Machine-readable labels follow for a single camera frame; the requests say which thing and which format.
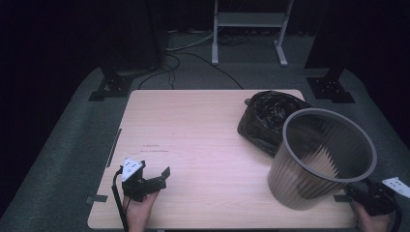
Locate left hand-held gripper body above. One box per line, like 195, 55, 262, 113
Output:
121, 157, 153, 203

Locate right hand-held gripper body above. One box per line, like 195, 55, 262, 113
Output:
349, 176, 410, 218

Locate grey ribbed trash bin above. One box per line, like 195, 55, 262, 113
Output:
267, 107, 378, 212

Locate black plastic garbage bag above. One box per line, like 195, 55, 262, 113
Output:
237, 90, 312, 159

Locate person's right hand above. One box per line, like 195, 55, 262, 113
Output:
352, 200, 393, 232

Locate person's left hand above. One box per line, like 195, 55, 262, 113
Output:
123, 190, 160, 232

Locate black strip on table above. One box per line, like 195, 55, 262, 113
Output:
105, 128, 123, 169

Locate black stand with base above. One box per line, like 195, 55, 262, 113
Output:
304, 0, 356, 104
88, 0, 163, 102

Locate white metal stand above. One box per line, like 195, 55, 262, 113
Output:
211, 0, 295, 68

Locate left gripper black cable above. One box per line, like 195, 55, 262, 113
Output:
111, 165, 130, 232

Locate black floor cable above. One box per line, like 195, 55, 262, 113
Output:
137, 51, 245, 91

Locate grey floor cable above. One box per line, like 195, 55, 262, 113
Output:
165, 31, 216, 53

